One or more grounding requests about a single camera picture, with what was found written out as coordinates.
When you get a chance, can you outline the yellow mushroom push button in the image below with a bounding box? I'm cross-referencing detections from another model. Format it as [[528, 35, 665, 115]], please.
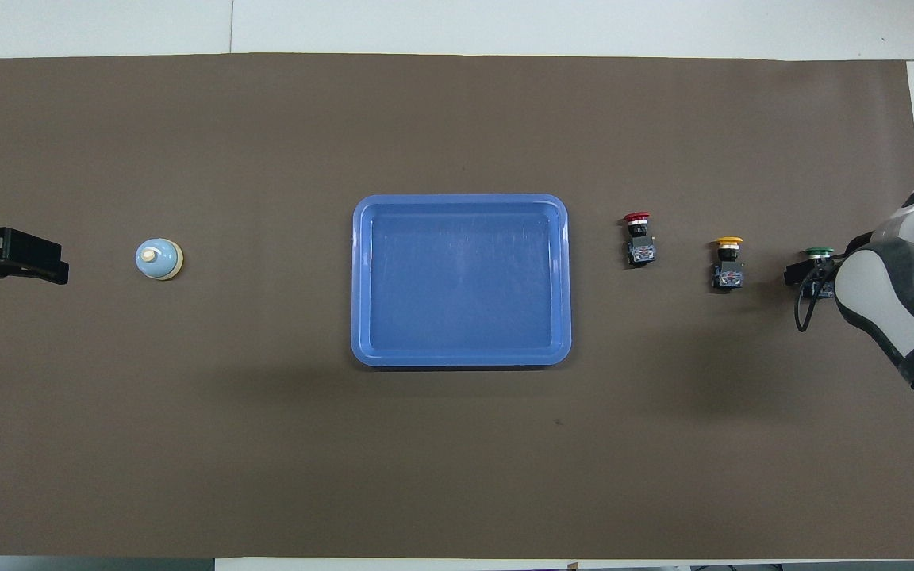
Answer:
[[712, 236, 747, 291]]

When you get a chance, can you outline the brown table mat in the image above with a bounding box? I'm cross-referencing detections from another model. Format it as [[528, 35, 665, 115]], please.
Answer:
[[0, 52, 914, 560]]

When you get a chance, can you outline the blue plastic tray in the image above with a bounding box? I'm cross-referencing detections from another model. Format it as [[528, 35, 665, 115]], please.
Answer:
[[351, 194, 573, 368]]

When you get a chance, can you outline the light blue service bell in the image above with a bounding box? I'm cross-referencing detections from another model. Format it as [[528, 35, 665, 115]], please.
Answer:
[[136, 237, 184, 282]]

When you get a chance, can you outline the red mushroom push button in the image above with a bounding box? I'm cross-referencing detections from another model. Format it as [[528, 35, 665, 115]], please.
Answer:
[[623, 211, 659, 268]]

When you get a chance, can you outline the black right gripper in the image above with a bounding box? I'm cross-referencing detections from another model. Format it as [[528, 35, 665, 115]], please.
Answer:
[[784, 254, 845, 289]]

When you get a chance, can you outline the green mushroom push button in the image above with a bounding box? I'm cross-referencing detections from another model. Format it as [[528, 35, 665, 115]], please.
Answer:
[[802, 247, 837, 301]]

